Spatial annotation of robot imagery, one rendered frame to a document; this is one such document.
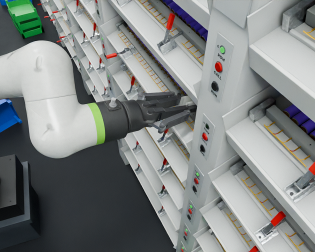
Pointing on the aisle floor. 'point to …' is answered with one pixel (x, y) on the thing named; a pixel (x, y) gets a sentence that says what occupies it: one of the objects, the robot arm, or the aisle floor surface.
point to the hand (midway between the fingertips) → (193, 102)
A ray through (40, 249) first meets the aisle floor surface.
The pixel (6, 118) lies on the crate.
